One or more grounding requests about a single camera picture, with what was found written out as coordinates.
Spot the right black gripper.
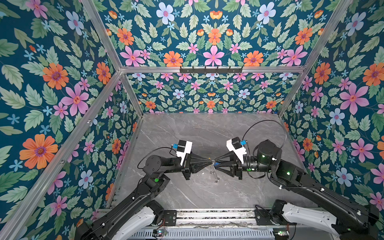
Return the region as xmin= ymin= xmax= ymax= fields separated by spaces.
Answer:
xmin=215 ymin=150 xmax=274 ymax=181

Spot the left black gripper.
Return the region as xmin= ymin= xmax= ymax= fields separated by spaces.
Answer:
xmin=163 ymin=149 xmax=213 ymax=182

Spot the silver keyring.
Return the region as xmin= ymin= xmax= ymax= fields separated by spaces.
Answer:
xmin=211 ymin=161 xmax=220 ymax=183

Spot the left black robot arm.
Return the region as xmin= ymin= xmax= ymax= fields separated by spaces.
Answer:
xmin=75 ymin=154 xmax=212 ymax=240

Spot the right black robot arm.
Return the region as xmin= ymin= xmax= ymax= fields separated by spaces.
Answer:
xmin=215 ymin=138 xmax=380 ymax=240

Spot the left small circuit board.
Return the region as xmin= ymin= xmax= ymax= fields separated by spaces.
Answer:
xmin=152 ymin=229 xmax=168 ymax=238

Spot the small circuit board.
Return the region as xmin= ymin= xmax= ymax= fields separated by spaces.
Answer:
xmin=273 ymin=229 xmax=290 ymax=240
xmin=152 ymin=229 xmax=168 ymax=238

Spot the right small circuit board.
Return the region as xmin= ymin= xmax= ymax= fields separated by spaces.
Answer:
xmin=273 ymin=229 xmax=290 ymax=240

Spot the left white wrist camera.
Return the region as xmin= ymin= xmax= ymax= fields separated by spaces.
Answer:
xmin=172 ymin=140 xmax=193 ymax=166

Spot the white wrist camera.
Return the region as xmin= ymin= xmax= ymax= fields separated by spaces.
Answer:
xmin=226 ymin=137 xmax=247 ymax=164
xmin=172 ymin=140 xmax=193 ymax=166

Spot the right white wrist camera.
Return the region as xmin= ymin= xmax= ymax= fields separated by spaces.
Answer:
xmin=226 ymin=137 xmax=247 ymax=164

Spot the left camera cable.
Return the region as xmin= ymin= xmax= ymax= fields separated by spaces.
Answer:
xmin=137 ymin=146 xmax=176 ymax=170

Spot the camera cable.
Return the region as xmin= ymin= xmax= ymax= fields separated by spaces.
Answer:
xmin=137 ymin=146 xmax=176 ymax=170
xmin=241 ymin=119 xmax=288 ymax=149

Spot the right camera cable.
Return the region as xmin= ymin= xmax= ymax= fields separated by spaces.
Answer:
xmin=241 ymin=119 xmax=288 ymax=149

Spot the aluminium front rail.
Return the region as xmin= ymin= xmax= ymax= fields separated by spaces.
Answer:
xmin=92 ymin=207 xmax=340 ymax=230

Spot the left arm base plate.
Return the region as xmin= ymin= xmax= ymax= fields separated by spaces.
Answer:
xmin=155 ymin=210 xmax=178 ymax=227

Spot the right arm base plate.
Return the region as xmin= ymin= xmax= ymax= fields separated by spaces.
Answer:
xmin=254 ymin=209 xmax=282 ymax=226

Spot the black hook rail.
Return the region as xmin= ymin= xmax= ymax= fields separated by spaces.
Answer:
xmin=179 ymin=66 xmax=243 ymax=75

